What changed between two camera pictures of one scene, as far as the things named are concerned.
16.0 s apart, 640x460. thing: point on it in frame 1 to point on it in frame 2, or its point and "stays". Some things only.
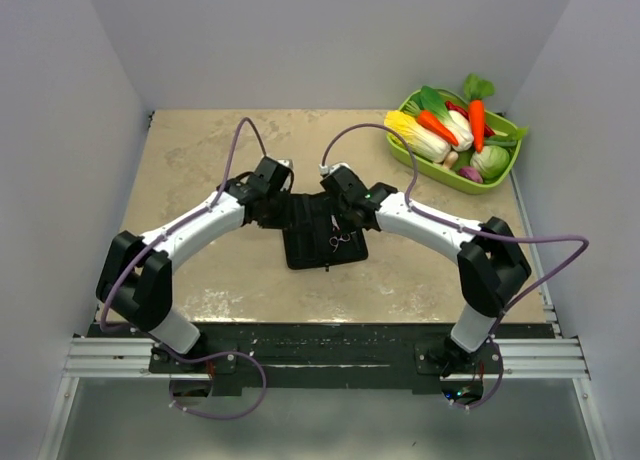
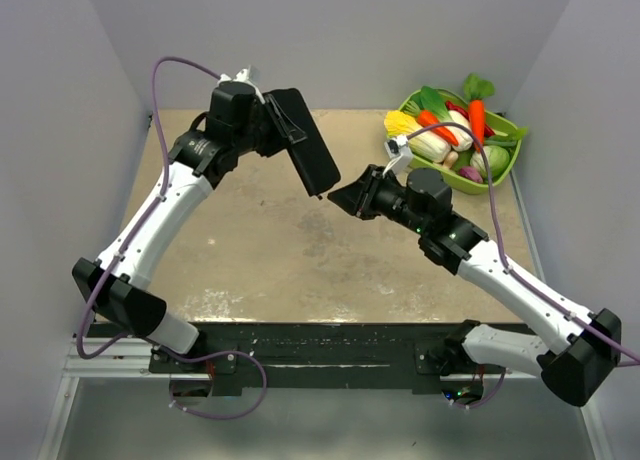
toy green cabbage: [492, 162] stays
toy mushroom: [451, 157] stays
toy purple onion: [471, 173] stays
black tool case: [318, 236] to [309, 154]
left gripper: [282, 221] to [278, 142]
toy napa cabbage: [411, 135] stays
